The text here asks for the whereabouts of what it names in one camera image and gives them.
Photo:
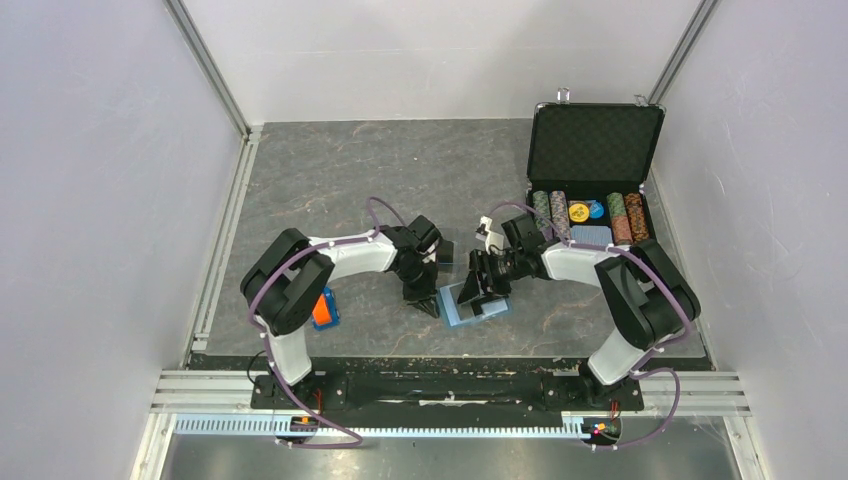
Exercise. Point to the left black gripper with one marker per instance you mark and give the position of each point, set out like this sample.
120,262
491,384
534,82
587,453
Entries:
425,297

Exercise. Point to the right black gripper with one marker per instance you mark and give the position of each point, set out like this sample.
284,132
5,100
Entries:
490,285

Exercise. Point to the blue card holder wallet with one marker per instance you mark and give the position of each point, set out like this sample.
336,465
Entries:
456,315

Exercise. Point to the clear acrylic card tray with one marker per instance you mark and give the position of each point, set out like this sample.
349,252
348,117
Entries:
454,235

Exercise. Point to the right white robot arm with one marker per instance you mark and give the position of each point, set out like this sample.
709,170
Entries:
650,301

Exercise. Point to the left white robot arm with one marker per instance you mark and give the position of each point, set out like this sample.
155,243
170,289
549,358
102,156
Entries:
285,284

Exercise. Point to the black poker chip case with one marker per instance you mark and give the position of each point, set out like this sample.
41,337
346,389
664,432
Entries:
587,165

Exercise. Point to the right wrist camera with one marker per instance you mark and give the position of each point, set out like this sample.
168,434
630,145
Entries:
492,240

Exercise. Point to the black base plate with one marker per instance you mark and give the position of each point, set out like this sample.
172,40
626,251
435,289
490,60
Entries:
457,392

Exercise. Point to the white slotted cable duct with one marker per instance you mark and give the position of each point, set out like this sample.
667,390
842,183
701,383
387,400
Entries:
302,427

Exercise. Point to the right aluminium frame post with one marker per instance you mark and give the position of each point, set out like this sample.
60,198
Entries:
694,28

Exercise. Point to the aluminium frame post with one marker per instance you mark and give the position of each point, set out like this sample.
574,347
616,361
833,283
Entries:
694,28
204,58

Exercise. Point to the left aluminium frame post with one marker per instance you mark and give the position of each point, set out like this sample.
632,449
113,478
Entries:
204,58

